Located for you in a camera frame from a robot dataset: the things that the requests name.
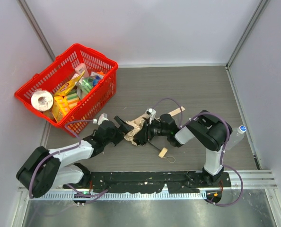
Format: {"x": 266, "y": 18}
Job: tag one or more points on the pink white small package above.
{"x": 80, "y": 68}

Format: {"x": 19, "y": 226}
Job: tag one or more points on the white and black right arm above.
{"x": 211, "y": 131}

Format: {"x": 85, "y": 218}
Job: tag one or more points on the green white wrapped package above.
{"x": 85, "y": 85}

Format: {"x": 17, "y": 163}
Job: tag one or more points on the white toilet paper roll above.
{"x": 42, "y": 100}

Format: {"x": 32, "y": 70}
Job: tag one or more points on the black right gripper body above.
{"x": 144, "y": 132}

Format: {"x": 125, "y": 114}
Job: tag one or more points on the white slotted cable duct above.
{"x": 163, "y": 195}

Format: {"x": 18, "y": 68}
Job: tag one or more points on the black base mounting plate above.
{"x": 150, "y": 182}

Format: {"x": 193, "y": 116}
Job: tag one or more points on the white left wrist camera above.
{"x": 103, "y": 117}

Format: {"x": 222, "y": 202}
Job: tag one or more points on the orange plastic package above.
{"x": 60, "y": 108}

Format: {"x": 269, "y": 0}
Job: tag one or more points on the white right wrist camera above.
{"x": 151, "y": 113}

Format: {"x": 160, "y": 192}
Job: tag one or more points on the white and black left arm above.
{"x": 48, "y": 168}

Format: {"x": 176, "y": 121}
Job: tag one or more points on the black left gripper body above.
{"x": 118, "y": 131}

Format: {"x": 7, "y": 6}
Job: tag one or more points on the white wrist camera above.
{"x": 103, "y": 117}
{"x": 151, "y": 113}

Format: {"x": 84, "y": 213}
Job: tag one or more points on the yellow green sponge pack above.
{"x": 72, "y": 99}

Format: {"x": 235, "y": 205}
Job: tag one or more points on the clear plastic water bottle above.
{"x": 236, "y": 136}

